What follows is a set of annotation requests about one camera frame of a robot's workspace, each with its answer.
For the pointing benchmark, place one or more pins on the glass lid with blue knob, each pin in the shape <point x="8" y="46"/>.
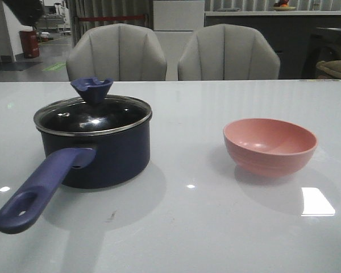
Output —
<point x="93" y="113"/>

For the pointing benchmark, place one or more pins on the red barrier tape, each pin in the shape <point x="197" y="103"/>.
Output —
<point x="111" y="18"/>

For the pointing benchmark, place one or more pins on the pink bowl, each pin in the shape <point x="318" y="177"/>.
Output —
<point x="269" y="147"/>

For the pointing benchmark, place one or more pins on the fruit plate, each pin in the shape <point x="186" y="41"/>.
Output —
<point x="283" y="5"/>

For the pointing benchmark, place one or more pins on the white cabinet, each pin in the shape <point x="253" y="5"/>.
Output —
<point x="173" y="23"/>

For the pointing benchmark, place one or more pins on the dark blue saucepan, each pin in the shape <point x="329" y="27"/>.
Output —
<point x="86" y="162"/>

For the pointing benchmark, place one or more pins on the right grey chair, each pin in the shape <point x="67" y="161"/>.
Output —
<point x="228" y="52"/>

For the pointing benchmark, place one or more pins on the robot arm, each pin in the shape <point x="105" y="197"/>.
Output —
<point x="27" y="12"/>

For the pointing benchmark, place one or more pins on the left grey chair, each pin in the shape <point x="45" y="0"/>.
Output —
<point x="120" y="51"/>

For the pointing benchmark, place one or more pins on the red bin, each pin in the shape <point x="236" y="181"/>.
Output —
<point x="29" y="44"/>

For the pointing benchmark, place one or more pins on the dark appliance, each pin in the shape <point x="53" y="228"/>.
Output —
<point x="324" y="45"/>

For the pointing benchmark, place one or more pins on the grey chair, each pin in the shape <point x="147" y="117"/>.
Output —
<point x="120" y="51"/>
<point x="228" y="52"/>

